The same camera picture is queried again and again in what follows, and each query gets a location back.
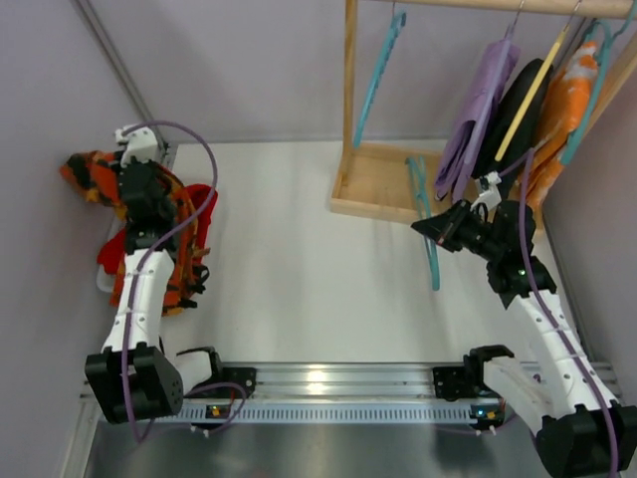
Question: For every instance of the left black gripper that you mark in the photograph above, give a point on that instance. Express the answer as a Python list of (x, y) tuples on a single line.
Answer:
[(137, 174)]

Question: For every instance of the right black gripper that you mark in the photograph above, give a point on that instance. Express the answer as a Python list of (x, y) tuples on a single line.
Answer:
[(453, 226)]

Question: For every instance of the orange camouflage trousers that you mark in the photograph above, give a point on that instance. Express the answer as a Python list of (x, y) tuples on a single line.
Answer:
[(94, 176)]

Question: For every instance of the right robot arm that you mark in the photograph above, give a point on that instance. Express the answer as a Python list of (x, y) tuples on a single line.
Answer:
[(542, 323)]

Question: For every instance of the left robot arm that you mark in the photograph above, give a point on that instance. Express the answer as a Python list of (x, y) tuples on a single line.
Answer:
[(160, 270)]

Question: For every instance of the purple hanger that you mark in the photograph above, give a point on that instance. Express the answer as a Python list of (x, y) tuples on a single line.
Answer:
[(512, 25)]

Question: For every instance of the wooden hanger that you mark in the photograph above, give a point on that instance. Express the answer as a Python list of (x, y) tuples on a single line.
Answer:
[(535, 84)]

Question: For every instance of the empty teal hanger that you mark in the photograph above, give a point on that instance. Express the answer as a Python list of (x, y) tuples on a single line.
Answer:
[(395, 27)]

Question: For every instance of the far right teal hanger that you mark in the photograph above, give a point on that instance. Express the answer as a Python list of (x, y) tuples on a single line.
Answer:
[(604, 78)]

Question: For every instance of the wooden clothes rack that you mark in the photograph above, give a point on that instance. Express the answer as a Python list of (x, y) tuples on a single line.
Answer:
[(372, 180)]

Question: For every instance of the red garment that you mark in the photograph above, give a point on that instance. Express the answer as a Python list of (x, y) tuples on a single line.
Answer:
[(191, 201)]

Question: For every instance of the white plastic basket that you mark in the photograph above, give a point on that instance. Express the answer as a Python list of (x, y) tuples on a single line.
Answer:
[(102, 279)]

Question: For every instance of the purple garment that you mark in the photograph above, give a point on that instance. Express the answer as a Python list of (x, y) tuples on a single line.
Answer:
[(453, 175)]

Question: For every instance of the orange white garment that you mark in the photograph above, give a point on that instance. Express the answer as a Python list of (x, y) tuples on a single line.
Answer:
[(560, 114)]

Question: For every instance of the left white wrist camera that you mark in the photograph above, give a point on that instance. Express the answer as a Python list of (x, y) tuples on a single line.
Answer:
[(140, 146)]

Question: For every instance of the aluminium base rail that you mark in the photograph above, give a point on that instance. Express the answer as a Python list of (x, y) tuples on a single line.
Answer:
[(341, 393)]

